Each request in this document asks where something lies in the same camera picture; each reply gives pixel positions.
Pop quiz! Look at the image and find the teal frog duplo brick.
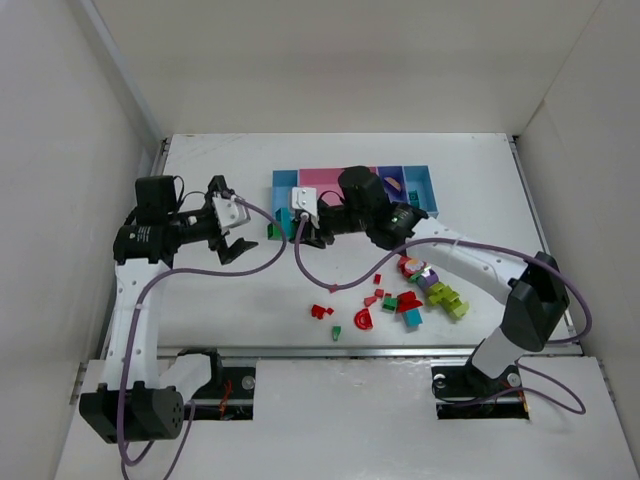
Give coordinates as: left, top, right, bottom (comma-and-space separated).
407, 190, 420, 208

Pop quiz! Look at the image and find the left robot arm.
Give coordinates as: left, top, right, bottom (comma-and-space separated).
79, 175, 257, 444

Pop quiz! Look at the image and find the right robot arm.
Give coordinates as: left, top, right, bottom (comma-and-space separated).
290, 166, 569, 397

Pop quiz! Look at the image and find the purple bin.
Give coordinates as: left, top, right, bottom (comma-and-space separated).
377, 166, 408, 203

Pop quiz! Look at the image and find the large pink bin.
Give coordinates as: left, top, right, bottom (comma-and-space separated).
298, 167, 344, 206

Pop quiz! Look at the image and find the light blue bin right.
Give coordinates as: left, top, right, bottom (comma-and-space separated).
402, 165, 439, 218

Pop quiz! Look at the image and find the red brick cluster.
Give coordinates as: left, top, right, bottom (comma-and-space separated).
311, 304, 334, 320

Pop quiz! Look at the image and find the red flower duplo brick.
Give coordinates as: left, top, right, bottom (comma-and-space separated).
397, 256, 428, 279

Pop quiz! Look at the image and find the red arch brick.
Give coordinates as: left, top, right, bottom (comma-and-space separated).
353, 308, 374, 331

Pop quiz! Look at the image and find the purple flower duplo brick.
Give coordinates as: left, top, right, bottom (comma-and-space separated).
415, 268, 439, 291

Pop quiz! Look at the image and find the small green number brick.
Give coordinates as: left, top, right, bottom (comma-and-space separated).
382, 296, 398, 313

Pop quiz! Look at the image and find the red duplo roof brick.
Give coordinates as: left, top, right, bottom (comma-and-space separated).
396, 291, 423, 313

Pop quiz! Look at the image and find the lime green duplo stack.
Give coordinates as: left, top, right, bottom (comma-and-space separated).
426, 282, 470, 320

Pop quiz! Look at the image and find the teal square brick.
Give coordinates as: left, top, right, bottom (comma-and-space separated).
401, 309, 423, 330

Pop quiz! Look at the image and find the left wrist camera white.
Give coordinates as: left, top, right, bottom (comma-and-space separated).
212, 196, 251, 232

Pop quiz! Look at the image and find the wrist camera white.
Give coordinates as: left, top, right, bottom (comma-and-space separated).
290, 186, 319, 227
212, 196, 251, 232

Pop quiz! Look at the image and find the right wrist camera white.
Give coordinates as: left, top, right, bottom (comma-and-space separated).
290, 186, 319, 227

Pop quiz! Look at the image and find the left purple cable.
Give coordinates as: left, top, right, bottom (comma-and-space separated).
118, 199, 289, 467

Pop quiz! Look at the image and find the purple cable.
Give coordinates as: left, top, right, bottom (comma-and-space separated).
118, 199, 289, 467
293, 214, 594, 416

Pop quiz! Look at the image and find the aluminium rail front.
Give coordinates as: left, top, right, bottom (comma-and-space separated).
99, 344, 584, 360

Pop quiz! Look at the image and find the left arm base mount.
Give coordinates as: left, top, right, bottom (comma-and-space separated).
152, 354, 257, 425

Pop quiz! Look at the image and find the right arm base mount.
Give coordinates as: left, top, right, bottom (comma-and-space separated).
431, 365, 529, 420

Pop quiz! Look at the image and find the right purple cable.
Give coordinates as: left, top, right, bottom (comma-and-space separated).
293, 214, 594, 416

